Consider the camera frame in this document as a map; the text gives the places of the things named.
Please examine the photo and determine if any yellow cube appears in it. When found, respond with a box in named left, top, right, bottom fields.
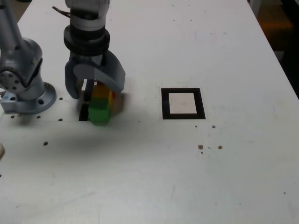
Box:
left=92, top=83, right=114, bottom=110

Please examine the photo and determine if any dark object with yellow band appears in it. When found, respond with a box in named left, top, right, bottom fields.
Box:
left=256, top=4, right=294, bottom=31

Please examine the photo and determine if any red cube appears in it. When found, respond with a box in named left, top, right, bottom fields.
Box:
left=108, top=90, right=124, bottom=115

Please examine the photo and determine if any black tape square outline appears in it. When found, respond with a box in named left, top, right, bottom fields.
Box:
left=161, top=88, right=206, bottom=120

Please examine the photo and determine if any black tape strip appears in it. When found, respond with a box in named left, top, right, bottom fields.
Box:
left=78, top=78, right=98, bottom=121

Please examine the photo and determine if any green cube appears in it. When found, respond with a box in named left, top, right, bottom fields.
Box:
left=88, top=98, right=112, bottom=126

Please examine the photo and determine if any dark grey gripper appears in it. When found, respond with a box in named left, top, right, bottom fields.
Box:
left=64, top=51, right=126, bottom=100

